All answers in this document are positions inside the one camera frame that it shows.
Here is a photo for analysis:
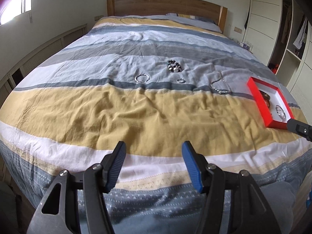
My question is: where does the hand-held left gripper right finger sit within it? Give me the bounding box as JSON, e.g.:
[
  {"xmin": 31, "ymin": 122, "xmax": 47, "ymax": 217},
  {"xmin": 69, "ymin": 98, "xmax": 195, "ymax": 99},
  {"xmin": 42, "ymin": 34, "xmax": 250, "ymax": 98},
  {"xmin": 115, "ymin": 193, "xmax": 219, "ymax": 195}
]
[{"xmin": 182, "ymin": 141, "xmax": 281, "ymax": 234}]

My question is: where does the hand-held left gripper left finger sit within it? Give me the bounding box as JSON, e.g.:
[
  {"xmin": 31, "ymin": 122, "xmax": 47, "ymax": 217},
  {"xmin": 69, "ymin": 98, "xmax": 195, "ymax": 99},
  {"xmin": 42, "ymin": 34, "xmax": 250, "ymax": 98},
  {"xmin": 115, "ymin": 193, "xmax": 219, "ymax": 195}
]
[{"xmin": 26, "ymin": 141, "xmax": 127, "ymax": 234}]

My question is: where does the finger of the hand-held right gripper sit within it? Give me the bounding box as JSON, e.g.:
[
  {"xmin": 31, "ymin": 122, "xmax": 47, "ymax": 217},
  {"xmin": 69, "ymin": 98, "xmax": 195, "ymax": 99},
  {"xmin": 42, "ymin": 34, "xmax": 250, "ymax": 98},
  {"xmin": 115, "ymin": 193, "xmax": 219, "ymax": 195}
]
[{"xmin": 286, "ymin": 118, "xmax": 312, "ymax": 142}]

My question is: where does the red cardboard box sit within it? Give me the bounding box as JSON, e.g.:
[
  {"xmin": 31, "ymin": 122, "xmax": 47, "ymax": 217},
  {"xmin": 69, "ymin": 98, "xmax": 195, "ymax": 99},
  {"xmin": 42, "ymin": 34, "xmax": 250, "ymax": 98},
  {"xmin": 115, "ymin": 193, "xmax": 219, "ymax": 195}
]
[{"xmin": 247, "ymin": 77, "xmax": 295, "ymax": 129}]

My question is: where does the dark brown bangle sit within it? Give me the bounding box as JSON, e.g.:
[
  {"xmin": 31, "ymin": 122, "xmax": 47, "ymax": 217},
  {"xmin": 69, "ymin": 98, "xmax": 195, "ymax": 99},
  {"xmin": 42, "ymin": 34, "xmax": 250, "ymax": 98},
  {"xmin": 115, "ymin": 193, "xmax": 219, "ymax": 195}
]
[{"xmin": 259, "ymin": 90, "xmax": 271, "ymax": 108}]

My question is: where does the striped bed with wooden headboard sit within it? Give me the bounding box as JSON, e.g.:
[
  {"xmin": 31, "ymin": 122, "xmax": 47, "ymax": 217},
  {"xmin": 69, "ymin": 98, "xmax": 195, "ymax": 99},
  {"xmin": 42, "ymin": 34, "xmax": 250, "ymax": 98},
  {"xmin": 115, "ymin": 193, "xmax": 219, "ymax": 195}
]
[{"xmin": 0, "ymin": 15, "xmax": 312, "ymax": 234}]

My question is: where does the striped hanging shirt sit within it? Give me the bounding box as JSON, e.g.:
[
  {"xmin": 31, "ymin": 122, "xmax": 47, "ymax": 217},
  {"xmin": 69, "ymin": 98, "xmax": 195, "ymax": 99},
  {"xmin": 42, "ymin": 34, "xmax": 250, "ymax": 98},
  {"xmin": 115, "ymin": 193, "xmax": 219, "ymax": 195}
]
[{"xmin": 292, "ymin": 17, "xmax": 308, "ymax": 50}]

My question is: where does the wooden nightstand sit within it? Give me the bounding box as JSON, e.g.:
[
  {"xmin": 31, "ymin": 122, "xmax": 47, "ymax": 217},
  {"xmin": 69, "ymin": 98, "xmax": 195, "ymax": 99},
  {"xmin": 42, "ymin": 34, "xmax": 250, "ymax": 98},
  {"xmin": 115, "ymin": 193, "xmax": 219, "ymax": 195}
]
[{"xmin": 234, "ymin": 39, "xmax": 254, "ymax": 53}]

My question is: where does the brown hanging garment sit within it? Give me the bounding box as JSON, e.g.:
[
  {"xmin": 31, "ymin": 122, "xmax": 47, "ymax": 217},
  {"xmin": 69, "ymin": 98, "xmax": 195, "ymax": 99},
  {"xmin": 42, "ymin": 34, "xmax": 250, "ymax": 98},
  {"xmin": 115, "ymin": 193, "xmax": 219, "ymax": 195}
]
[{"xmin": 280, "ymin": 5, "xmax": 293, "ymax": 43}]

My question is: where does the white wardrobe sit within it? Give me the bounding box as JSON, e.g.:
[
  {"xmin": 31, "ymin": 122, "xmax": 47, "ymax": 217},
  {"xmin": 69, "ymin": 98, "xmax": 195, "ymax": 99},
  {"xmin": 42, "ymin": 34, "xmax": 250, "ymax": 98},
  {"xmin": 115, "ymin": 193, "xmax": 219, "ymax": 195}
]
[{"xmin": 244, "ymin": 0, "xmax": 312, "ymax": 108}]

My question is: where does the grey blue pillow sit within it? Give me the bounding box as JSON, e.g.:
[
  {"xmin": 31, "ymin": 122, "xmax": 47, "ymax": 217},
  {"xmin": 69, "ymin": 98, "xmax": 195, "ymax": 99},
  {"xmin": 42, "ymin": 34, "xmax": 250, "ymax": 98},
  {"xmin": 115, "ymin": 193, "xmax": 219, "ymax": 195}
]
[{"xmin": 166, "ymin": 13, "xmax": 223, "ymax": 33}]

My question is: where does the wooden headboard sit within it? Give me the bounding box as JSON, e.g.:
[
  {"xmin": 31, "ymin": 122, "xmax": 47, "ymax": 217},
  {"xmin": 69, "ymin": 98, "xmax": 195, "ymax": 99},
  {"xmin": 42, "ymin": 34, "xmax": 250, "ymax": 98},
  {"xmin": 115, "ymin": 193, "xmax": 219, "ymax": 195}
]
[{"xmin": 106, "ymin": 0, "xmax": 228, "ymax": 33}]

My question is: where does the window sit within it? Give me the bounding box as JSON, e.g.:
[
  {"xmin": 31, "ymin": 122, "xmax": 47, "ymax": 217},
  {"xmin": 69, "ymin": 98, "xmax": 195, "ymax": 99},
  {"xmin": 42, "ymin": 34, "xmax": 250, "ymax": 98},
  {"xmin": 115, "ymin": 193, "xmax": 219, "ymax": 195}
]
[{"xmin": 0, "ymin": 0, "xmax": 42, "ymax": 26}]

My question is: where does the silver chain necklace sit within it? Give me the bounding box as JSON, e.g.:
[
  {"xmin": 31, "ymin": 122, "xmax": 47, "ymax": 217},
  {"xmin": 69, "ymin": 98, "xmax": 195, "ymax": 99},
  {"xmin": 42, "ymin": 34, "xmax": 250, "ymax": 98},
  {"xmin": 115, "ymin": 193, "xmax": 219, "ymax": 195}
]
[{"xmin": 210, "ymin": 70, "xmax": 232, "ymax": 95}]

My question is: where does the black and white beaded bracelet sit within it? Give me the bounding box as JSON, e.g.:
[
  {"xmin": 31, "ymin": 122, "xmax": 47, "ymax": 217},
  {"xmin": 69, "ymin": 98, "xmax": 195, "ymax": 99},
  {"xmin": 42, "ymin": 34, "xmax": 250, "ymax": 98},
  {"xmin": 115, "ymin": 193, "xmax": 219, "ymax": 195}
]
[{"xmin": 167, "ymin": 59, "xmax": 183, "ymax": 73}]

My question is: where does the white slatted wall cabinet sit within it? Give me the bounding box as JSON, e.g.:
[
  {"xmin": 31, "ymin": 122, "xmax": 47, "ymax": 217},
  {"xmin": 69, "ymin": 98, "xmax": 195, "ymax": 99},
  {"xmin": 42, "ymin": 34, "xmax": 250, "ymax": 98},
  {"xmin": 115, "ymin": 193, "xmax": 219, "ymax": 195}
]
[{"xmin": 0, "ymin": 24, "xmax": 88, "ymax": 98}]

